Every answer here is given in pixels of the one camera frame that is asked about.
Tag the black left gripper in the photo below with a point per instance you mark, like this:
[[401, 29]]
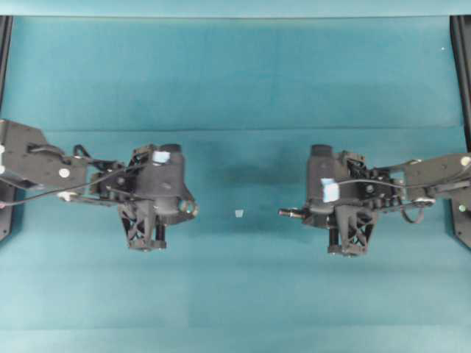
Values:
[[132, 189]]

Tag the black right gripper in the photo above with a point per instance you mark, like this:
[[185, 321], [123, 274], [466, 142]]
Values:
[[363, 197]]

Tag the silver metal washer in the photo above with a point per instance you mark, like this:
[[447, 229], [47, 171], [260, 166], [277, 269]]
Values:
[[190, 208]]

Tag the dark metal shaft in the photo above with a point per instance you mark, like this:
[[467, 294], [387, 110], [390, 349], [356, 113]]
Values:
[[292, 213]]

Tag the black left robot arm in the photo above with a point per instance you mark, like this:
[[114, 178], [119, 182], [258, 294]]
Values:
[[30, 162]]

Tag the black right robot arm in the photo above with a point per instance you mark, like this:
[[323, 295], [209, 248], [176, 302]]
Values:
[[425, 181]]

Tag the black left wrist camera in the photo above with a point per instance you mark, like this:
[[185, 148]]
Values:
[[165, 185]]

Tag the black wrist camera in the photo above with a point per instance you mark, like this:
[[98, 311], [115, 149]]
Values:
[[165, 185], [325, 169]]

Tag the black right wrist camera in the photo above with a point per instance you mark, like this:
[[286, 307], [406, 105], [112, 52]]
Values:
[[325, 169]]

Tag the black aluminium table frame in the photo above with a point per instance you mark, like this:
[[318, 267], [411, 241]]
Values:
[[114, 131]]

